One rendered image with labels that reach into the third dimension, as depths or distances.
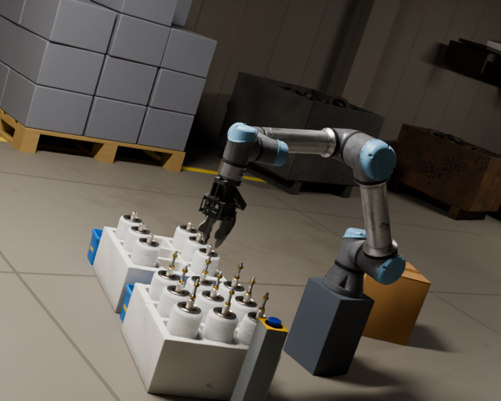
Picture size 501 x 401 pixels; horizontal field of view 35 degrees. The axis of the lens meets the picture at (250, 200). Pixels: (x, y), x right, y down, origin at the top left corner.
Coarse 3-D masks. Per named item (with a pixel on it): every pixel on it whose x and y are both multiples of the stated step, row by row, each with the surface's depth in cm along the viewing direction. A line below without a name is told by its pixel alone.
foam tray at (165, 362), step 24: (144, 288) 258; (144, 312) 247; (144, 336) 243; (168, 336) 229; (144, 360) 238; (168, 360) 229; (192, 360) 232; (216, 360) 235; (240, 360) 238; (144, 384) 234; (168, 384) 232; (192, 384) 235; (216, 384) 238
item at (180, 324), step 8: (176, 304) 235; (176, 312) 232; (184, 312) 231; (176, 320) 232; (184, 320) 231; (192, 320) 231; (200, 320) 234; (168, 328) 234; (176, 328) 232; (184, 328) 231; (192, 328) 233; (176, 336) 232; (184, 336) 232; (192, 336) 234
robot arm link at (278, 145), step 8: (264, 136) 229; (264, 144) 223; (272, 144) 225; (280, 144) 227; (264, 152) 223; (272, 152) 225; (280, 152) 226; (288, 152) 229; (256, 160) 224; (264, 160) 225; (272, 160) 226; (280, 160) 227
